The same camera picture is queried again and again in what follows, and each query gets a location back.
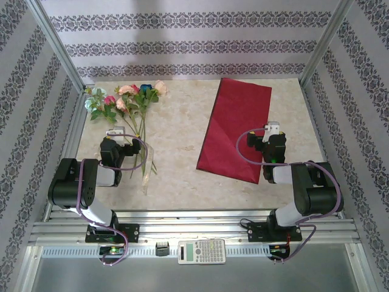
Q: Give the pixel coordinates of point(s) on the peach fake flower stem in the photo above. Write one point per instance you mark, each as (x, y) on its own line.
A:
(121, 104)

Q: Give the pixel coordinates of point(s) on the magenta fake rose stem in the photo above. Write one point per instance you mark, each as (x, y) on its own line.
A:
(109, 100)

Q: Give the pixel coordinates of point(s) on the red and maroon wrapping paper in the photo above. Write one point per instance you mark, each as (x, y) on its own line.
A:
(234, 130)

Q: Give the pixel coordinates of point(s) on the light blue fake flower stem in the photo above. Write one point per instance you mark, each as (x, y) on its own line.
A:
(96, 92)

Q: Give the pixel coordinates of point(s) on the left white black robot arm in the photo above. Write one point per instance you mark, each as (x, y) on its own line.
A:
(73, 188)

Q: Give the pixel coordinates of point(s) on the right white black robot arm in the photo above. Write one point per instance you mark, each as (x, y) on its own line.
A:
(322, 194)

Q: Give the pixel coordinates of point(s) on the small circuit board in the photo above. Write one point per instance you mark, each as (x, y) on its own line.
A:
(112, 250)
(278, 250)

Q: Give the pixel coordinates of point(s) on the perforated metal strip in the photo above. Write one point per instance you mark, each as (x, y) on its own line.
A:
(76, 251)

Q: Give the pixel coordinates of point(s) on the small black clip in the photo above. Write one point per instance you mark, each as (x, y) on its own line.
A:
(162, 249)

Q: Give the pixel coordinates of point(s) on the grey scientific calculator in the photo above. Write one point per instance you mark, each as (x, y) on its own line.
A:
(202, 252)

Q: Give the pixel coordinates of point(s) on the grey metal panel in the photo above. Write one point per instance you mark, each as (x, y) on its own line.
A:
(194, 276)

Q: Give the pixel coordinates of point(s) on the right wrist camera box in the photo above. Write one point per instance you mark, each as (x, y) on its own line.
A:
(272, 127)

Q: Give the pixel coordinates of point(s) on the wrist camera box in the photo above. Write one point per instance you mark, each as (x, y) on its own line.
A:
(117, 132)
(272, 127)

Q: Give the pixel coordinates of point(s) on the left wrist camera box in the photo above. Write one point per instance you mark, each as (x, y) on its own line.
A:
(117, 132)

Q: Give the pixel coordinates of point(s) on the aluminium side rail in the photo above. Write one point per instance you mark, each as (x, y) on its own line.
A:
(79, 106)
(309, 100)

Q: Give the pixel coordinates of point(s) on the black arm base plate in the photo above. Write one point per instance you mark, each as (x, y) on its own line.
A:
(258, 232)
(132, 232)

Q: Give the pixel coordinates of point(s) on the aluminium frame post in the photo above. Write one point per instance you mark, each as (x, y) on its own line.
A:
(59, 45)
(326, 45)

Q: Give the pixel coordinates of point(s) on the wide aluminium mounting rail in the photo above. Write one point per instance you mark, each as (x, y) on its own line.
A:
(194, 225)

